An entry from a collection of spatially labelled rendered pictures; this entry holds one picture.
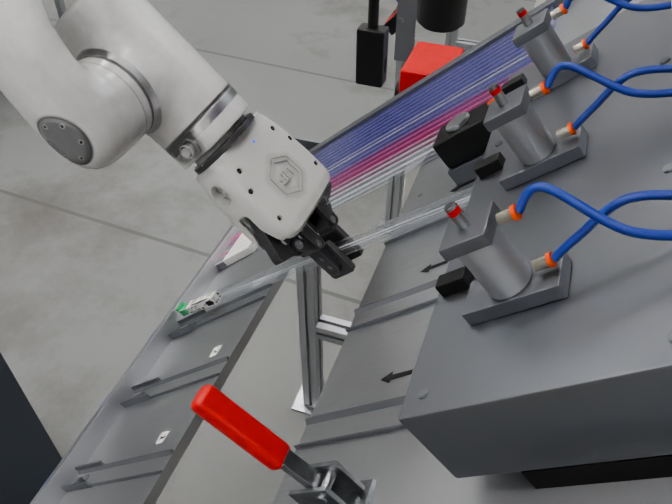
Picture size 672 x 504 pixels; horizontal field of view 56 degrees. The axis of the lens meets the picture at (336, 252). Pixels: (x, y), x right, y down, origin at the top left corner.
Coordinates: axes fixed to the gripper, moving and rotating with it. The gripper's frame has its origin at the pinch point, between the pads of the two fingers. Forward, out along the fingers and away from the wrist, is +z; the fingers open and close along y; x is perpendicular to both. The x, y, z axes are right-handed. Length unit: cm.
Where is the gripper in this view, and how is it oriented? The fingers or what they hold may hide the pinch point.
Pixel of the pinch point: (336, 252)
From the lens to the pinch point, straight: 63.8
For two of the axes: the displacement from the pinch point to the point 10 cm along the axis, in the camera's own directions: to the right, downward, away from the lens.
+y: 3.7, -6.8, 6.3
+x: -6.3, 3.1, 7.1
